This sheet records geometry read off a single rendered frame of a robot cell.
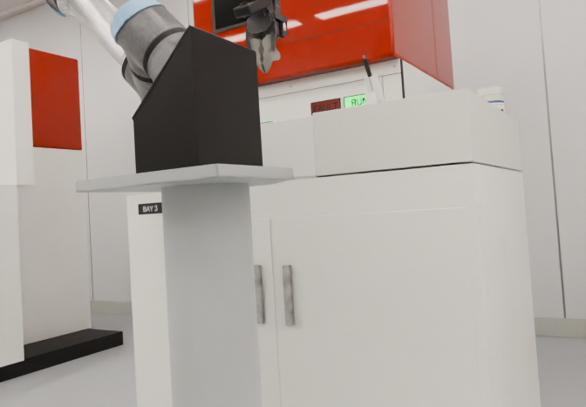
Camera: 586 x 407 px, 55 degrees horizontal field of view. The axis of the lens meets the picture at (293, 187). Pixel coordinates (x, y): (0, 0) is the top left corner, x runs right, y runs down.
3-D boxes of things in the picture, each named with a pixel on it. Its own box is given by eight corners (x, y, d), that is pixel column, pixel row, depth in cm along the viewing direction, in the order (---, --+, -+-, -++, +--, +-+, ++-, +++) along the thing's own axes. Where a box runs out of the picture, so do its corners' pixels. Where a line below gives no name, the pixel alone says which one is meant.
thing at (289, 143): (164, 193, 164) (162, 145, 165) (334, 176, 137) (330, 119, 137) (140, 193, 156) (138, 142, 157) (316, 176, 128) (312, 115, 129)
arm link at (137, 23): (135, 46, 101) (96, 5, 106) (150, 94, 112) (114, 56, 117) (190, 16, 105) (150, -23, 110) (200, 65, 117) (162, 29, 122)
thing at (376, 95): (373, 125, 157) (370, 78, 157) (386, 124, 155) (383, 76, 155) (364, 124, 152) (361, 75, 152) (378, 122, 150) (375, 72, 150)
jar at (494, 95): (482, 124, 167) (480, 92, 168) (507, 121, 164) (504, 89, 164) (477, 122, 161) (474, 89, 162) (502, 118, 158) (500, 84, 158)
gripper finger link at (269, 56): (285, 73, 144) (282, 37, 144) (273, 69, 139) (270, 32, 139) (275, 76, 145) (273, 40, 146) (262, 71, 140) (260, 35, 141)
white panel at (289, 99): (214, 196, 225) (208, 98, 227) (411, 179, 184) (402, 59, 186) (209, 196, 223) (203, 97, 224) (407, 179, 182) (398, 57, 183)
